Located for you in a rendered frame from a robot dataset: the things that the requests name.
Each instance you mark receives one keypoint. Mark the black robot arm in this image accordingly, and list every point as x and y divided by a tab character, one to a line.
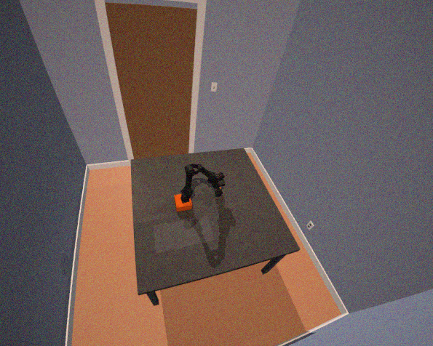
212	177

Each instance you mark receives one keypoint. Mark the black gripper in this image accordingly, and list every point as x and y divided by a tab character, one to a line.
218	191

